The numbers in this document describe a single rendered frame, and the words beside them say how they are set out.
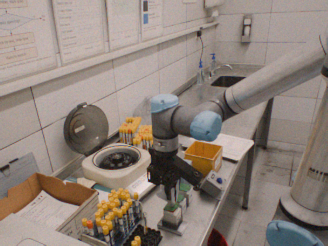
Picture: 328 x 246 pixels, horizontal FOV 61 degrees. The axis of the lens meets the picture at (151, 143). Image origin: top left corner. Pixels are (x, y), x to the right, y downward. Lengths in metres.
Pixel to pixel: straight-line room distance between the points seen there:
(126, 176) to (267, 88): 0.59
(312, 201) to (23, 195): 0.88
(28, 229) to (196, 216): 0.60
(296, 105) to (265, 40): 0.73
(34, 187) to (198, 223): 0.60
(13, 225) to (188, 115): 0.45
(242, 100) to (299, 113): 2.52
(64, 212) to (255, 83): 0.72
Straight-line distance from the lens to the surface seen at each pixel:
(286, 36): 3.08
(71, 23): 1.26
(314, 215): 0.65
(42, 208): 1.06
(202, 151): 1.30
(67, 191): 1.03
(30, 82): 1.07
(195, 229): 0.97
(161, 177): 0.83
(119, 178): 1.04
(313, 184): 0.61
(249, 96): 0.73
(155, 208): 1.05
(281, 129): 3.32
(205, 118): 0.67
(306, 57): 0.68
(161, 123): 0.73
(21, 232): 0.61
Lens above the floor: 1.55
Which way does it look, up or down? 27 degrees down
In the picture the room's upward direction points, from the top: 4 degrees counter-clockwise
